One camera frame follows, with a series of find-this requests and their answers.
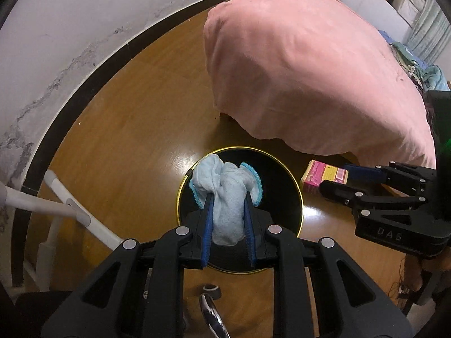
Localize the white storage boxes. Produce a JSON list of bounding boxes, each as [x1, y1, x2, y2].
[[393, 0, 428, 25]]

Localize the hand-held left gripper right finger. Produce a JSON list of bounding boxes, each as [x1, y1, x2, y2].
[[243, 192, 413, 338]]

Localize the white metal frame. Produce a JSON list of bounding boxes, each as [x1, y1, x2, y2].
[[0, 170, 131, 282]]

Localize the black trash bin gold rim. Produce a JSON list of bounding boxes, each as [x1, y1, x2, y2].
[[175, 146, 304, 274]]

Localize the chrome metal lever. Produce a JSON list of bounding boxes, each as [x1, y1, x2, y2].
[[199, 283, 231, 338]]

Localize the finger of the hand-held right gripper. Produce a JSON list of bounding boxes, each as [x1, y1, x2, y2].
[[319, 179, 432, 228], [342, 161, 437, 199]]

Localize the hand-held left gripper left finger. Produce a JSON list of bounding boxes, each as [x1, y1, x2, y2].
[[40, 192, 215, 338]]

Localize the pile of clothes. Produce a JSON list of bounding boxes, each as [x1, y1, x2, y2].
[[379, 30, 451, 94]]

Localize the light blue cloth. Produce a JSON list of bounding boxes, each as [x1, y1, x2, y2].
[[190, 155, 263, 247]]

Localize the pale green curtain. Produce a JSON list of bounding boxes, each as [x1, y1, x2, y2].
[[410, 0, 451, 67]]

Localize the pink paper box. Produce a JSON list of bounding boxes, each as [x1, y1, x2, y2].
[[301, 159, 349, 195]]

